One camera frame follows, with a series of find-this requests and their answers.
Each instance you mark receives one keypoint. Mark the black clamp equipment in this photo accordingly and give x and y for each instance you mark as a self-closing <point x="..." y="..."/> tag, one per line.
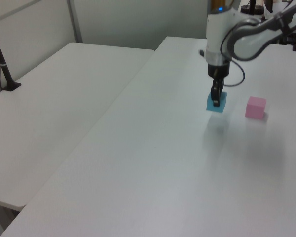
<point x="294" y="40"/>

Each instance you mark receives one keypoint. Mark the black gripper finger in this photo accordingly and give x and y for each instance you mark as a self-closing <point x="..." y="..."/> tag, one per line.
<point x="216" y="95"/>

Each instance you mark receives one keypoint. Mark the dark partition edge post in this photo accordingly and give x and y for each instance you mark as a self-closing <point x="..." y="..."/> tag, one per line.
<point x="208" y="5"/>

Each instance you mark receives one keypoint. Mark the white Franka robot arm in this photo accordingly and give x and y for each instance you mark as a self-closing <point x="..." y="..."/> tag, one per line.
<point x="249" y="42"/>

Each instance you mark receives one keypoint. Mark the white side table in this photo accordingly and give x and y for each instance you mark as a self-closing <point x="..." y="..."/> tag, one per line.
<point x="64" y="111"/>

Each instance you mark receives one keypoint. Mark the brown wooden board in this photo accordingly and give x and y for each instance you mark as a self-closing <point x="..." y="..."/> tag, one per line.
<point x="215" y="5"/>

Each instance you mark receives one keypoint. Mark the pink cube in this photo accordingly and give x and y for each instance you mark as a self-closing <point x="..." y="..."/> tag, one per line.
<point x="255" y="108"/>

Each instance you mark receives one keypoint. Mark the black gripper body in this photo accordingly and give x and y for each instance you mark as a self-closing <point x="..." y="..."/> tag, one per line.
<point x="218" y="70"/>

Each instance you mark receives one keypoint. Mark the black pole with base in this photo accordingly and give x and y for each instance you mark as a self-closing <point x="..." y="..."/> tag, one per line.
<point x="5" y="70"/>

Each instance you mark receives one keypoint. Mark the blue cube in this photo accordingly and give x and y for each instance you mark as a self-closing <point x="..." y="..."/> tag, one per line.
<point x="223" y="103"/>

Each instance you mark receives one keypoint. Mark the black stand with round base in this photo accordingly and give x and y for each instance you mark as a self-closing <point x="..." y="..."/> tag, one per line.
<point x="252" y="10"/>

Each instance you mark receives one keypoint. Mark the grey metal partition post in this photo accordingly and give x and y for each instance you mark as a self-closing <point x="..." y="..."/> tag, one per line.
<point x="75" y="22"/>

